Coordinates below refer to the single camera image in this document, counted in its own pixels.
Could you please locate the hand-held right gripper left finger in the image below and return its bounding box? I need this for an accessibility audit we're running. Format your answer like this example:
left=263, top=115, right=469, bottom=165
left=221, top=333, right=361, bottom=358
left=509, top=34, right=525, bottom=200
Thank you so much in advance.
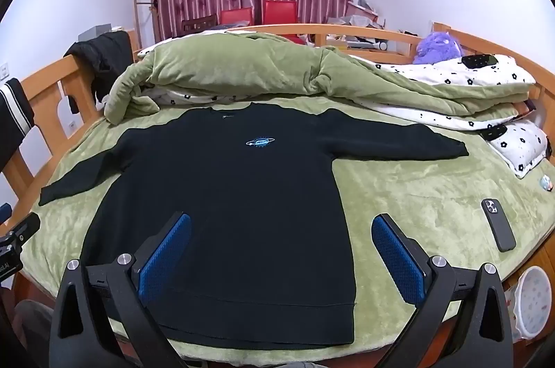
left=49, top=211, right=193, bottom=368

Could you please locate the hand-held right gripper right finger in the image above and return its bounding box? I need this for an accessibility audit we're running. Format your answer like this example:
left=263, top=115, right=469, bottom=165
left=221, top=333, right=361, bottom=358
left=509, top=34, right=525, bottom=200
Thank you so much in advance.
left=372, top=214, right=514, bottom=368

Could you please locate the black sweater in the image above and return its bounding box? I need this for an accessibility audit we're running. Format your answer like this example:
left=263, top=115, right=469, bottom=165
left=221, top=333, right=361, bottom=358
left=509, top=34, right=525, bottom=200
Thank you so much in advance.
left=38, top=102, right=470, bottom=350

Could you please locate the green fleece bed sheet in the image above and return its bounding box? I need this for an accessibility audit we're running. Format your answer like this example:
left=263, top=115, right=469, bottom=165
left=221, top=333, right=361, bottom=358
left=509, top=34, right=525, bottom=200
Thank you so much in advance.
left=19, top=97, right=555, bottom=368

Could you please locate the black white striped garment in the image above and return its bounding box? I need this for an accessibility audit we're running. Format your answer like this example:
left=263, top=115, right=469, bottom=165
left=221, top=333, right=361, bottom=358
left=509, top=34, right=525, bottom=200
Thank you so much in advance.
left=0, top=78, right=35, bottom=173

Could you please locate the smartphone with dark case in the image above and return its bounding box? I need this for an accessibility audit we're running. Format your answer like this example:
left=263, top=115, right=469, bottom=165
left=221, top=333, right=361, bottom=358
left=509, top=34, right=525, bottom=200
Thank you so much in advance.
left=481, top=198, right=516, bottom=252

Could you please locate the white patterned bin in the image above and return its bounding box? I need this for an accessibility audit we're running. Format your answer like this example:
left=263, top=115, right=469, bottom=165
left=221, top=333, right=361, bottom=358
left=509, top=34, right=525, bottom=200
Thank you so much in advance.
left=507, top=266, right=552, bottom=340

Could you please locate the black floral cloth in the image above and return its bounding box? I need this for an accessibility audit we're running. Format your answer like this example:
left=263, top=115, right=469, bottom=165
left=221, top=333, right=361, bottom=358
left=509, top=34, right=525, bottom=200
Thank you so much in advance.
left=460, top=54, right=498, bottom=69
left=481, top=124, right=508, bottom=141

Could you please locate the white floral pillow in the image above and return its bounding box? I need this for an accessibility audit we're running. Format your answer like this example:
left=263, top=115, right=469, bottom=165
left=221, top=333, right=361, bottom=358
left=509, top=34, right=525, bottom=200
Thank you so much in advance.
left=488, top=122, right=549, bottom=178

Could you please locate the black jacket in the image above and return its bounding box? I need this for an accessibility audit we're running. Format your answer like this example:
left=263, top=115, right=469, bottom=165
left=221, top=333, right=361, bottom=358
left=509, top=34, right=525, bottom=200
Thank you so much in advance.
left=63, top=30, right=135, bottom=115

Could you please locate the green quilt with floral lining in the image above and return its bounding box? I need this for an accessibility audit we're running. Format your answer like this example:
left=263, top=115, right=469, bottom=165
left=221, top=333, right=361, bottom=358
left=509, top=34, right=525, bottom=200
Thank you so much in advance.
left=104, top=30, right=538, bottom=131

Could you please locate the purple plush toy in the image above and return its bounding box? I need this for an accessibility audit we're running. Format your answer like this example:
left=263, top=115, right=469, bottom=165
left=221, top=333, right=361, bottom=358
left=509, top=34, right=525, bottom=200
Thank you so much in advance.
left=412, top=32, right=464, bottom=66

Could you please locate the wooden coat rack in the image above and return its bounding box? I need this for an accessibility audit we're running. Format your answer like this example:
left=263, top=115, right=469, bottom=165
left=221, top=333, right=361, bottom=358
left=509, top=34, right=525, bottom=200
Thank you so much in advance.
left=134, top=0, right=162, bottom=52

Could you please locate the dark wooden chair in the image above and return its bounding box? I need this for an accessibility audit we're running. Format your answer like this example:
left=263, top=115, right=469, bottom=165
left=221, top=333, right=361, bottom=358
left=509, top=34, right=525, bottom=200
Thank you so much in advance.
left=181, top=15, right=218, bottom=34

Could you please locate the pile of desk clutter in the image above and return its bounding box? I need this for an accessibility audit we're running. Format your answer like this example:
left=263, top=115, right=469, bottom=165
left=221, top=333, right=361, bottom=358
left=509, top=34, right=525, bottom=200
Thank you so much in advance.
left=323, top=0, right=417, bottom=52

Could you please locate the wooden bed frame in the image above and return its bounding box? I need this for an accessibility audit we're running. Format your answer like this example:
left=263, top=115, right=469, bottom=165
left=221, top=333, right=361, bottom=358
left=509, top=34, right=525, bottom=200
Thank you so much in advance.
left=0, top=21, right=555, bottom=351

